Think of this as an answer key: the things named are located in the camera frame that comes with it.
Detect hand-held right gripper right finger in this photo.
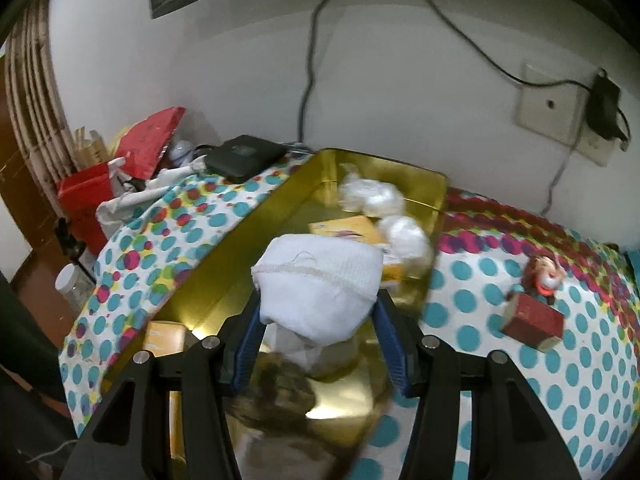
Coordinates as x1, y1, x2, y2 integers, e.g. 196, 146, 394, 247
370, 290, 583, 480

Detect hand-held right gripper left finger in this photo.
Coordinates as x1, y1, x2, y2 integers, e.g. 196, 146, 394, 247
60, 300, 266, 480

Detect large yellow cartoon box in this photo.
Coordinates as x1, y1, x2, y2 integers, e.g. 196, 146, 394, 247
142, 320, 187, 461

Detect white sock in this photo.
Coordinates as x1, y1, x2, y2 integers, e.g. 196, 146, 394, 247
251, 234, 385, 346

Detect gold metal tin box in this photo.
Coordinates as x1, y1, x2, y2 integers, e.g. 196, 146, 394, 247
100, 147, 448, 480

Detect white plastic bag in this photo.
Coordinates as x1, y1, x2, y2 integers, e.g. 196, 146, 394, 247
337, 172, 407, 218
377, 215, 435, 278

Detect small yellow cartoon box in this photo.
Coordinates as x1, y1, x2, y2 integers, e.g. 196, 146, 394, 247
307, 215, 401, 286

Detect polka dot bedsheet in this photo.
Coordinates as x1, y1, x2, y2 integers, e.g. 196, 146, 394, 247
59, 150, 640, 480

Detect small dark red box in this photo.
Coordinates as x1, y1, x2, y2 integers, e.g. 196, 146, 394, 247
500, 292, 566, 351

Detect santa figurine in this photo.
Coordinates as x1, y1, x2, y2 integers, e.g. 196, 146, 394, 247
522, 254, 568, 306

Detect clear plastic jar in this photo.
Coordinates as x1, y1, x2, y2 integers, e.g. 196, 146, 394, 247
54, 262, 96, 311

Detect white crumpled cloth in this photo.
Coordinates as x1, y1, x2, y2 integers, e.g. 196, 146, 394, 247
96, 162, 208, 226

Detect black flat electronic device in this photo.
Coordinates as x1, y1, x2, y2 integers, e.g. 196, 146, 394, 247
205, 135, 286, 184

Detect dark cloth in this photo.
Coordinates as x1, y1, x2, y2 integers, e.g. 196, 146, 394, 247
0, 270, 76, 480

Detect red plastic bin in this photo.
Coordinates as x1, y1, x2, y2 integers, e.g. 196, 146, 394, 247
56, 162, 116, 256

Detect red paper bag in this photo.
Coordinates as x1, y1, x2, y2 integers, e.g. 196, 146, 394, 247
114, 106, 187, 181

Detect blue towel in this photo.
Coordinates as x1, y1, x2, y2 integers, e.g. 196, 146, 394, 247
622, 247, 640, 286

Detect beige cardboard boxes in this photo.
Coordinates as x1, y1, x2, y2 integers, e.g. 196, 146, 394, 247
74, 127, 113, 171

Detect wooden ribbed panel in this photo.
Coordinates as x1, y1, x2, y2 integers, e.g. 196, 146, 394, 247
0, 0, 76, 281

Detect black power adapter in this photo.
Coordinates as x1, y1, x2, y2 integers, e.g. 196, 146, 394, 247
586, 72, 623, 141

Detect thin grey cable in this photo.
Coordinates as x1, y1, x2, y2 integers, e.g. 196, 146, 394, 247
542, 145, 573, 221

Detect beige wall outlet plate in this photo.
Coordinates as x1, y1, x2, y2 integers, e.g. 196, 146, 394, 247
516, 60, 618, 167

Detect grey hanging cable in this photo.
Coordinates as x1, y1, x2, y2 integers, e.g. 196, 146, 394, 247
298, 0, 353, 143

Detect black power cable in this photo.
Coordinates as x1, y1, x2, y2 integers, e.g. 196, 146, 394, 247
407, 0, 598, 91

